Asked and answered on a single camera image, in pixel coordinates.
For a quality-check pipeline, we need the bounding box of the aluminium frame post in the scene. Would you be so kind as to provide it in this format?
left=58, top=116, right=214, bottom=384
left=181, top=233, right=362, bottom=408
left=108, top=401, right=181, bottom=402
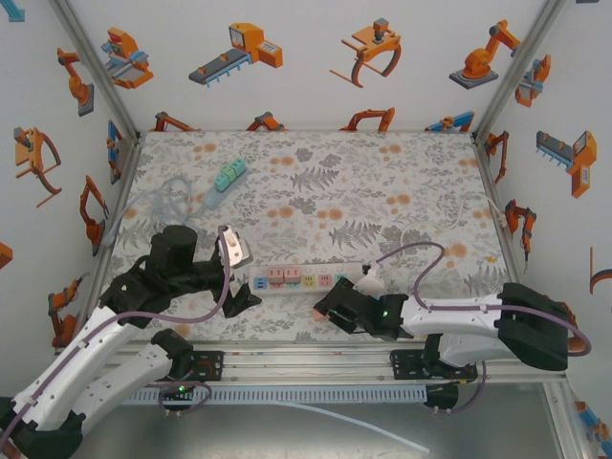
left=470, top=0, right=570, bottom=142
left=47, top=0, right=143, bottom=140

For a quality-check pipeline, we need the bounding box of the blue-grey power strip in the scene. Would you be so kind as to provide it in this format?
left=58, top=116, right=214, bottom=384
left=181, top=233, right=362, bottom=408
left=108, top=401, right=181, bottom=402
left=203, top=157, right=249, bottom=209

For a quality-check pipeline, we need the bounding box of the circuit board with green light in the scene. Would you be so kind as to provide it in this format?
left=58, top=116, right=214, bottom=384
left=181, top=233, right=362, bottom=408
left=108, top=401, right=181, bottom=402
left=159, top=381, right=198, bottom=402

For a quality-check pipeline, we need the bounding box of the white plastic tube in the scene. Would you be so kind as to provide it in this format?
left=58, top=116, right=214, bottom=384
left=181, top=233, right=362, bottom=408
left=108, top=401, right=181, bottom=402
left=279, top=400, right=431, bottom=455

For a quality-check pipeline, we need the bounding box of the aluminium side rail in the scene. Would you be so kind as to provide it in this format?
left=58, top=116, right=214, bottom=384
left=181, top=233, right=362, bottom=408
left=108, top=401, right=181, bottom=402
left=88, top=133, right=144, bottom=307
left=470, top=132, right=527, bottom=288

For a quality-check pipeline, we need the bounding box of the floral patterned table mat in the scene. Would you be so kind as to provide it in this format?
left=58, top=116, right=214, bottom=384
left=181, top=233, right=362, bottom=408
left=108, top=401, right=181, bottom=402
left=105, top=129, right=533, bottom=344

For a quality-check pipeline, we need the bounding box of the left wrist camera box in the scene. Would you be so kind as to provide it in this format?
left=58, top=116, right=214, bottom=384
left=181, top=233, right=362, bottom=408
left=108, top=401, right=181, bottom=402
left=217, top=224, right=254, bottom=269

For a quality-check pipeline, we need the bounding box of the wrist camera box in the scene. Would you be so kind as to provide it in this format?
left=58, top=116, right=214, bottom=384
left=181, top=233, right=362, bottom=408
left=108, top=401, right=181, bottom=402
left=217, top=224, right=254, bottom=269
left=358, top=266, right=386, bottom=296

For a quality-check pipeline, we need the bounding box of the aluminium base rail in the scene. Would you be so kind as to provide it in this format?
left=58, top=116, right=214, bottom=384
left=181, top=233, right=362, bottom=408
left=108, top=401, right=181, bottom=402
left=45, top=339, right=568, bottom=386

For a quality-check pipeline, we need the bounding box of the white slotted cable duct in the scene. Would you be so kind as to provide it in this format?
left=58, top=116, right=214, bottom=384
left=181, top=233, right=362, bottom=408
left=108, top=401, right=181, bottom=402
left=121, top=384, right=427, bottom=405

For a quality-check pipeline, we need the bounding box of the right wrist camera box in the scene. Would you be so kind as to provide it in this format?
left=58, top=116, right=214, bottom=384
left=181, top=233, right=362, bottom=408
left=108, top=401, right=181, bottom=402
left=358, top=266, right=386, bottom=296

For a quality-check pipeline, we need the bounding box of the white power strip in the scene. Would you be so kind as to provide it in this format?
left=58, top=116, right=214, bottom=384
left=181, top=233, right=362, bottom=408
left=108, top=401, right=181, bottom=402
left=248, top=261, right=361, bottom=294

